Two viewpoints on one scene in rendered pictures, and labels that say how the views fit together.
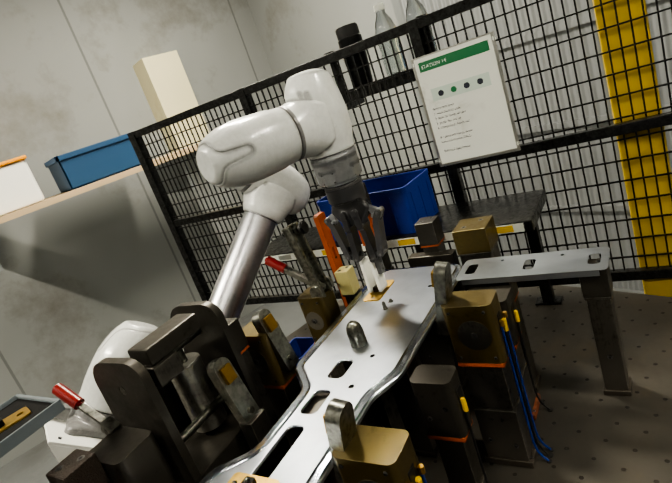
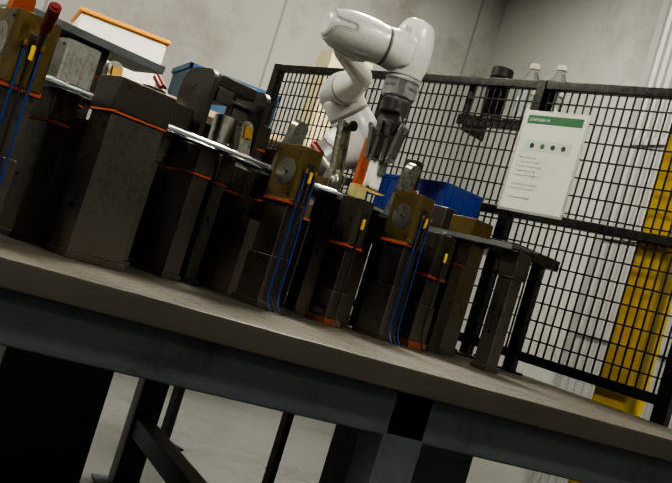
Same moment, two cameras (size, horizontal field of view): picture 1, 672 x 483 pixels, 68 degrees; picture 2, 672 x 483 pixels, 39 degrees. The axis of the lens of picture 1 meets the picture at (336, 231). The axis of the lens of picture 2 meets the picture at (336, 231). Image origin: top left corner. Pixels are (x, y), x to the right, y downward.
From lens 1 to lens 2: 1.61 m
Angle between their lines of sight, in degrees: 21
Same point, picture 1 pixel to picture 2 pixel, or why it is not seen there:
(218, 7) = (449, 60)
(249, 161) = (350, 32)
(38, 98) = (213, 17)
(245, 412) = not seen: hidden behind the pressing
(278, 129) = (379, 30)
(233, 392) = (242, 144)
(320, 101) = (415, 37)
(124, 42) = not seen: hidden behind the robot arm
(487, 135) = (544, 196)
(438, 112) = (521, 160)
